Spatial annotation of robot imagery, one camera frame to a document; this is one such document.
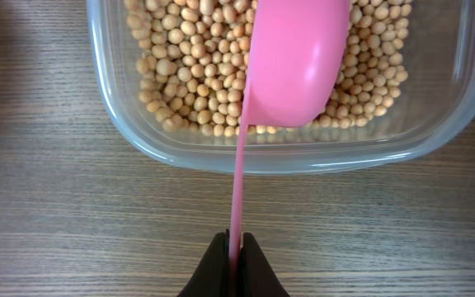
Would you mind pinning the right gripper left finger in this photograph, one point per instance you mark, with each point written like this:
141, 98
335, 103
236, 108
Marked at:
211, 276

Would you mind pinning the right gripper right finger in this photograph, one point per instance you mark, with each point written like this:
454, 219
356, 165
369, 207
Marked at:
256, 276

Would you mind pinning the pink plastic measuring scoop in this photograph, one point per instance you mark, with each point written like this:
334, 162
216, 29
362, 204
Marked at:
295, 56

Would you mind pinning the clear plastic container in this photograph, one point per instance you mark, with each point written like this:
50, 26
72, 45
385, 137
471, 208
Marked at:
436, 102

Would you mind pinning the soybeans pile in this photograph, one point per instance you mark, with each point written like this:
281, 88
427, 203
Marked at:
195, 55

